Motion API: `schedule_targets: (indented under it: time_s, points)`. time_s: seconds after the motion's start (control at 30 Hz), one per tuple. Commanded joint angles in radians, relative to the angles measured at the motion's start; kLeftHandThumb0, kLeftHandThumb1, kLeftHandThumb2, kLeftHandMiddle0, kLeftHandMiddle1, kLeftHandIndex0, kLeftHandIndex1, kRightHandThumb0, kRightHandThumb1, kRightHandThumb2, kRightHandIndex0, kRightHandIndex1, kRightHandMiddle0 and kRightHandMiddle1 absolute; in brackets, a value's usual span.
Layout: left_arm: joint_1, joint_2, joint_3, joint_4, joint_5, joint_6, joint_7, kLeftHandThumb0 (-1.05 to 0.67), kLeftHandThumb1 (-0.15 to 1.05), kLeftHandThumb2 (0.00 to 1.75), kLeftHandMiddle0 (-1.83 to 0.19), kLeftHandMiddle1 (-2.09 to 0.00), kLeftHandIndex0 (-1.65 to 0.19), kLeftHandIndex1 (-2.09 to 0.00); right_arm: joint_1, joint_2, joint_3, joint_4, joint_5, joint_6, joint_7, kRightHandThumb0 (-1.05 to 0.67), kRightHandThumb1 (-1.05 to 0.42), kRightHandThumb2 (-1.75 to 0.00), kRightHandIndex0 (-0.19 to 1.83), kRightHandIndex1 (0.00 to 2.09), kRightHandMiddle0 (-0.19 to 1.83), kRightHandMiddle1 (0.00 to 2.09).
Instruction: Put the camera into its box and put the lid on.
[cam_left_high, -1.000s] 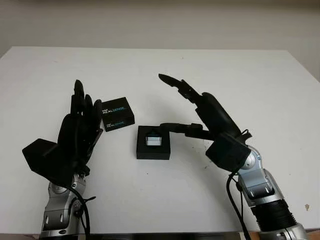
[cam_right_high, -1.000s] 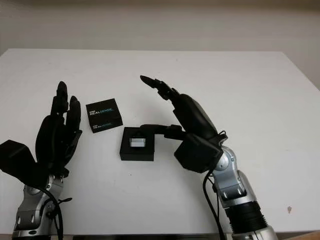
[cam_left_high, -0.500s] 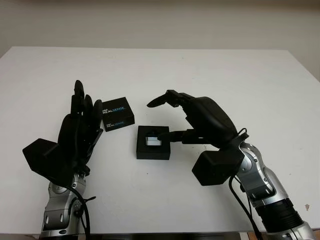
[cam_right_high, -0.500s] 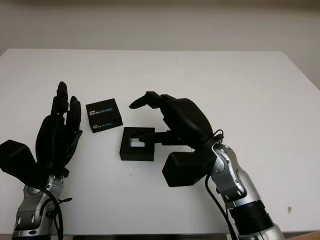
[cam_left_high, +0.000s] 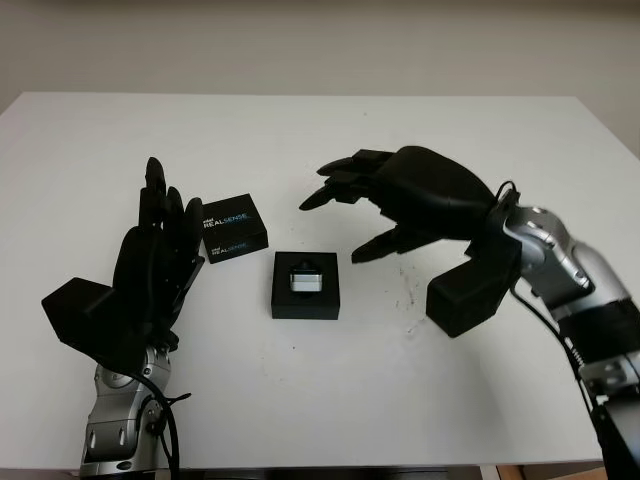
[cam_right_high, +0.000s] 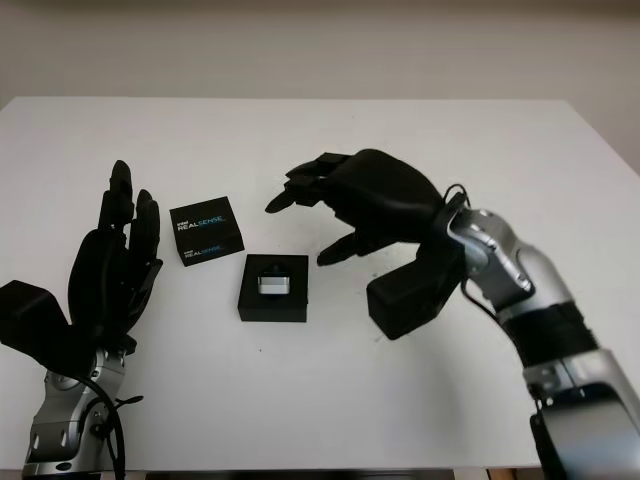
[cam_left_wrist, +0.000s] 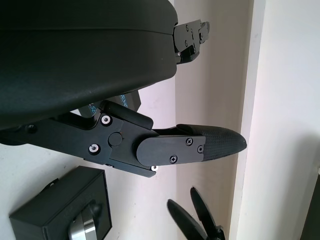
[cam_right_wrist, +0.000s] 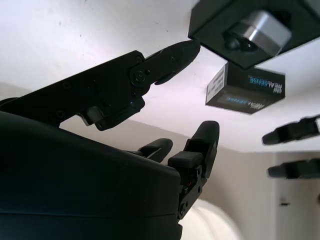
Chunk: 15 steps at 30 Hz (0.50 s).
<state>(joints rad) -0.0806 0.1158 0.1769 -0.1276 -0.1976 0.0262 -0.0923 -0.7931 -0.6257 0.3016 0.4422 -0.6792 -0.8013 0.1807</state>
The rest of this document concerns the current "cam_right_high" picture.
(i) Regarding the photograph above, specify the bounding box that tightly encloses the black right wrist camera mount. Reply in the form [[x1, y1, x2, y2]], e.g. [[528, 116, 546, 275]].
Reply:
[[366, 239, 464, 341]]

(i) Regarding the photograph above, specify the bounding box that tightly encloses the black box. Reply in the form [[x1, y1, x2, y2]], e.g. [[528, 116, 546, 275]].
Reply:
[[238, 253, 311, 324]]

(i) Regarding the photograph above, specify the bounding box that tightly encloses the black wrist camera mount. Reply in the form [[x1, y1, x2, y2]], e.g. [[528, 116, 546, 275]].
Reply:
[[0, 280, 101, 374], [366, 239, 464, 341]]

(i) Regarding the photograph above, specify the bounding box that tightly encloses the black RealSense box lid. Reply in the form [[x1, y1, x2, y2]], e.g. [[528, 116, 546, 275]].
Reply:
[[169, 196, 245, 268]]

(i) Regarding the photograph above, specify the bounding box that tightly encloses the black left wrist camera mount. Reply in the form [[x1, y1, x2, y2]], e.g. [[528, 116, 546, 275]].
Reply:
[[0, 280, 101, 374]]

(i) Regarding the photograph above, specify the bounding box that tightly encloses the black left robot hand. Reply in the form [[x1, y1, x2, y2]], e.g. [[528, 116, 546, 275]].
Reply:
[[64, 159, 165, 356]]

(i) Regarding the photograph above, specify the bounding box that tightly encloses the small silver cube camera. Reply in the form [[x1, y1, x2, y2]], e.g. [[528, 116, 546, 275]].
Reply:
[[256, 272, 293, 297]]

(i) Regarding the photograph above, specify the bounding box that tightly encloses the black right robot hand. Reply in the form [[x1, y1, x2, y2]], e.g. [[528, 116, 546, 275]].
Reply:
[[263, 148, 449, 269]]

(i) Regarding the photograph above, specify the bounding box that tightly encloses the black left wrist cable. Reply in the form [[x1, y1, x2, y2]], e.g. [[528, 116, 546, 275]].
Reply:
[[82, 377, 144, 474]]

